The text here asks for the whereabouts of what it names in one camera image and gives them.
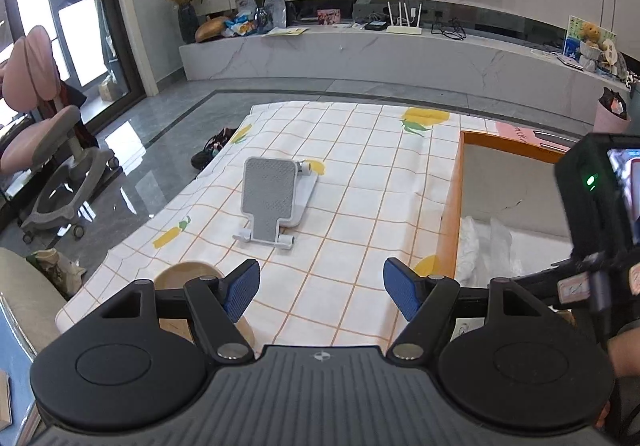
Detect brown bread-shaped cushion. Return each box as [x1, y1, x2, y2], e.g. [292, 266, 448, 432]
[194, 16, 231, 43]

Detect pile of snack bags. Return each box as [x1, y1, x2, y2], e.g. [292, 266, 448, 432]
[222, 13, 261, 37]

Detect round wooden stool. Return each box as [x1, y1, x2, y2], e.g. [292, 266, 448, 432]
[154, 261, 256, 347]

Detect white plastic bag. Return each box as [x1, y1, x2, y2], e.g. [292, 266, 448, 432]
[264, 0, 287, 29]
[457, 216, 526, 279]

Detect pink trash bin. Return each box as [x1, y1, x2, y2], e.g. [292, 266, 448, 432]
[595, 86, 632, 134]

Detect lemon print checkered tablecloth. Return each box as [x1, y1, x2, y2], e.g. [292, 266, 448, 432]
[55, 100, 501, 359]

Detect orange cardboard box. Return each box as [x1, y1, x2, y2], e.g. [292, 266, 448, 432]
[440, 130, 591, 311]

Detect pink grey desk chair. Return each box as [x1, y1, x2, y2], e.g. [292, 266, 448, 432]
[0, 24, 121, 244]

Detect pink printed mat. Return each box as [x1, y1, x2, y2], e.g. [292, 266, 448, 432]
[492, 121, 576, 151]

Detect small brown teddy bear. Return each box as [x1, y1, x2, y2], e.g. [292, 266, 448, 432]
[580, 22, 602, 49]

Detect beige sofa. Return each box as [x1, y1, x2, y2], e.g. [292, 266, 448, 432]
[0, 247, 68, 357]

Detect white wifi router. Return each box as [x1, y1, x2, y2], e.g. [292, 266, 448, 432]
[386, 0, 425, 35]

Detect teddy bear toy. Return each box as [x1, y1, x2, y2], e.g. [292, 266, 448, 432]
[562, 16, 618, 61]

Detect black cables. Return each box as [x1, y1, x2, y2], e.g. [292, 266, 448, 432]
[431, 18, 467, 40]

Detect black shoe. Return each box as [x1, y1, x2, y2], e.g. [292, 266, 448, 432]
[191, 127, 238, 171]

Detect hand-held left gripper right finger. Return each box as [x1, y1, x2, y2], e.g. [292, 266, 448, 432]
[382, 257, 556, 363]

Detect glass balcony door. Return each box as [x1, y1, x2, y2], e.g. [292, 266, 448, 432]
[0, 0, 146, 127]

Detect white marble tv console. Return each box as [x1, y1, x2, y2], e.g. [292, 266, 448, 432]
[178, 23, 640, 124]

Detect beige tote bag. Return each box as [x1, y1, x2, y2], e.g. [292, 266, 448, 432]
[26, 248, 87, 299]

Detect dark vase with dried flowers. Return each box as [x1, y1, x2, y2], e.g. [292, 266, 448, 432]
[159, 0, 205, 45]

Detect white round hand fan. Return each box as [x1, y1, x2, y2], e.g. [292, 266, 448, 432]
[600, 38, 621, 71]

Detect small paper bag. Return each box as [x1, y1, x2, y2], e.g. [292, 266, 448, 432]
[97, 76, 123, 101]

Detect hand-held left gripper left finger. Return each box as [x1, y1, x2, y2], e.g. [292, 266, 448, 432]
[92, 258, 262, 363]

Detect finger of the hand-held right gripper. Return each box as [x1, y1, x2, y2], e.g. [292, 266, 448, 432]
[511, 253, 583, 295]

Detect person's right hand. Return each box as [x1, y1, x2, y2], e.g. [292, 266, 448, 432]
[606, 326, 640, 379]

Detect grey white tablet stand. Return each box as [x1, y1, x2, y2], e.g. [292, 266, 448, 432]
[232, 157, 319, 251]

